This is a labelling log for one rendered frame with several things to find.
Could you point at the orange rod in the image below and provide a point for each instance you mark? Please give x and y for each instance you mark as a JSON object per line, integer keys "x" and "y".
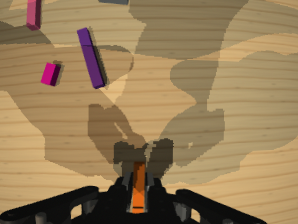
{"x": 137, "y": 209}
{"x": 138, "y": 184}

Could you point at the pink rod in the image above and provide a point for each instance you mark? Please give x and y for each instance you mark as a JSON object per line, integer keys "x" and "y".
{"x": 33, "y": 14}

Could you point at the purple rod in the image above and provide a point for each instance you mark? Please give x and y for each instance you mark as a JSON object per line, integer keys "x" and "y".
{"x": 90, "y": 58}

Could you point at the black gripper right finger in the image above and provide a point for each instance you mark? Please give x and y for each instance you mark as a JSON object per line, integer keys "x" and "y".
{"x": 163, "y": 208}

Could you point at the grey rod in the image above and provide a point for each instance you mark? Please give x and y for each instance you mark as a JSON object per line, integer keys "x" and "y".
{"x": 123, "y": 2}

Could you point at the short magenta block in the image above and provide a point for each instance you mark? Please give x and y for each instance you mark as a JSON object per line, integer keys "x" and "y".
{"x": 50, "y": 74}

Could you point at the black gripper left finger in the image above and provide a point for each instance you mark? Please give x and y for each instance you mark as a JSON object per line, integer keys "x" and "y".
{"x": 57, "y": 209}

